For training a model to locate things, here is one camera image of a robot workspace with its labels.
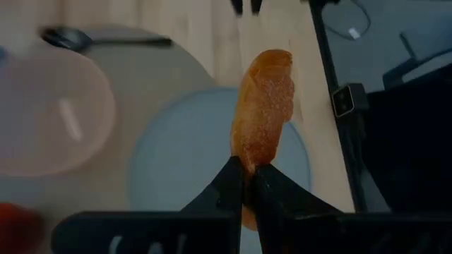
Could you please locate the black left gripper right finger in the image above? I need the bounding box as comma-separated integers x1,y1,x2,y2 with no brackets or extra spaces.
251,163,452,254

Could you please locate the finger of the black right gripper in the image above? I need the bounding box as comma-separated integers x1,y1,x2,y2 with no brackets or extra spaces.
249,0,264,16
230,0,245,16

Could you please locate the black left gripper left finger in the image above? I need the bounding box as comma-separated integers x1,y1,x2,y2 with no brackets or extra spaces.
51,156,245,254

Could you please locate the toasted bagel half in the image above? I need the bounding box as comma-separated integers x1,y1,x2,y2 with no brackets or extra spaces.
230,48,296,232

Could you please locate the black spoon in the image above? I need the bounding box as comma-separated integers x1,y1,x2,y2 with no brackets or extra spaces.
38,25,174,54

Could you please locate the pale pink bowl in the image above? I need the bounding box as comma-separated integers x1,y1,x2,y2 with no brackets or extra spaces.
0,52,117,178

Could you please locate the red apple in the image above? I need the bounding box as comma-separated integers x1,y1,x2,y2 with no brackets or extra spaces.
0,202,45,254

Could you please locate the round grey plate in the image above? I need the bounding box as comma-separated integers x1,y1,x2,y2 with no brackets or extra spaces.
129,87,314,254

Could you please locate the round beige placemat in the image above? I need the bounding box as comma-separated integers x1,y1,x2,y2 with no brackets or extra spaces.
0,23,217,212

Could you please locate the black equipment beside table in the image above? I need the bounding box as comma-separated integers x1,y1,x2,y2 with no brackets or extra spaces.
363,45,452,213

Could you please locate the black aluminium table frame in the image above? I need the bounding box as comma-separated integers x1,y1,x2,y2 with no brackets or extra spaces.
309,0,368,213

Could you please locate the black floor cable white tag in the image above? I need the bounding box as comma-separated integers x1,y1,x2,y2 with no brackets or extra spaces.
320,0,372,42

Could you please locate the small black camera box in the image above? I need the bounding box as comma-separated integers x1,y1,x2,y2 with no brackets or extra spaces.
331,83,370,119

